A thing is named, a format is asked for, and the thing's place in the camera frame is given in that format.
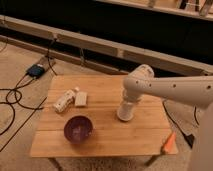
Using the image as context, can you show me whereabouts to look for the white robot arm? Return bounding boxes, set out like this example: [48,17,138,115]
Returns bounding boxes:
[123,65,213,171]

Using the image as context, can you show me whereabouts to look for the white rectangular box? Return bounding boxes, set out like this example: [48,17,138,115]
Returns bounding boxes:
[75,92,87,107]

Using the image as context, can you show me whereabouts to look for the wooden side table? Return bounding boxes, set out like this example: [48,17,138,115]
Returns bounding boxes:
[30,75,172,157]

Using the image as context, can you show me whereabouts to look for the white plastic bottle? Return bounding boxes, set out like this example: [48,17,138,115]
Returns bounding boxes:
[53,87,79,113]

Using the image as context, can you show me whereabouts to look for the purple bowl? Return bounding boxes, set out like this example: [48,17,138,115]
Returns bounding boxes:
[64,115,93,144]

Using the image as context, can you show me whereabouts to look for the orange carrot toy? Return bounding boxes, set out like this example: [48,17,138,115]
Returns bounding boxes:
[161,132,176,154]

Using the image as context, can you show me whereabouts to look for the black floor cables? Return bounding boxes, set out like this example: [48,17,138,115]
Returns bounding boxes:
[0,39,58,153]

